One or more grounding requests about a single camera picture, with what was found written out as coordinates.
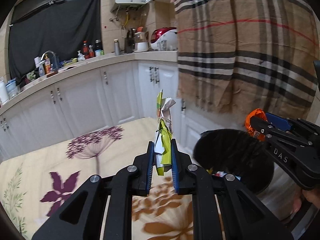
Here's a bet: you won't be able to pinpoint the orange wrapper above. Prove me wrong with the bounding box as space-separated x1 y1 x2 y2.
245 108 267 142

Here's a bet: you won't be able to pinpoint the yellow green wrapper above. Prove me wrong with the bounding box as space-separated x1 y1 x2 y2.
153 89 176 176

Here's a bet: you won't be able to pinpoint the black trash bin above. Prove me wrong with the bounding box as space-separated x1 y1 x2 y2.
193 129 274 194

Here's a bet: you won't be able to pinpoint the chrome kitchen faucet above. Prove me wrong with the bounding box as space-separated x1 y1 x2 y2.
40 50 59 74

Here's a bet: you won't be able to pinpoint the person hand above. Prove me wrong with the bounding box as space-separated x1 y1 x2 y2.
302 188 320 209

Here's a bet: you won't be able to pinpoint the floral tablecloth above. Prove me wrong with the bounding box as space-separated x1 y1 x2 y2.
0 116 226 240

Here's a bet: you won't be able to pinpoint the plaid beige curtain cloth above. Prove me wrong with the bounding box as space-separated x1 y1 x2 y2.
174 0 319 119

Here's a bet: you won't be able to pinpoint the white lower cabinets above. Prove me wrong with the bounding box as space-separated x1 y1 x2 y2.
1 60 178 161

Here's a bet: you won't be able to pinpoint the red white rice cooker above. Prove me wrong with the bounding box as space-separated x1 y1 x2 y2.
150 27 178 51

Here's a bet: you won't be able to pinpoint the white thermos jug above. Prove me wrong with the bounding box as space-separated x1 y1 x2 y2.
0 77 9 104

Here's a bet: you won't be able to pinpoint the white blender jug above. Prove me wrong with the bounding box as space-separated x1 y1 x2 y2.
134 31 149 53

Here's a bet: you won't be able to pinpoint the steel thermos bottle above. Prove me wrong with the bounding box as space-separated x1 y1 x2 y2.
114 39 120 56

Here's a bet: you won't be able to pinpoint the black window curtain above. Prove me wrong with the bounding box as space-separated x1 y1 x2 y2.
8 0 101 79

